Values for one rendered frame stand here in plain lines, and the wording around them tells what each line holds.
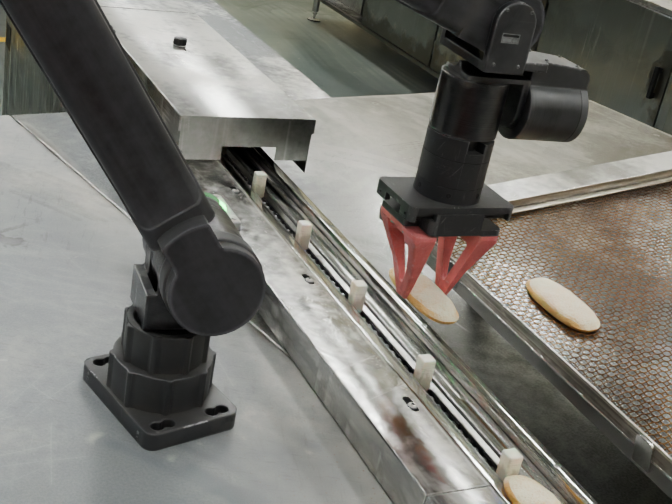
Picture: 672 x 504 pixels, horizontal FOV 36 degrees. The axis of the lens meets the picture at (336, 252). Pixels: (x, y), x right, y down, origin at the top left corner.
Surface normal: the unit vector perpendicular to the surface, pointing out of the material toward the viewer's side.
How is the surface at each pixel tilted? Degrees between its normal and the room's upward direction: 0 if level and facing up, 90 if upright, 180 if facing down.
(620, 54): 90
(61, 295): 0
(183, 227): 27
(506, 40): 90
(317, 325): 0
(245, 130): 90
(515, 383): 0
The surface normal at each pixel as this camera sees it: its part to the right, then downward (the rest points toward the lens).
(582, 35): -0.90, 0.03
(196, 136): 0.41, 0.45
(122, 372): -0.65, 0.22
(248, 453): 0.18, -0.89
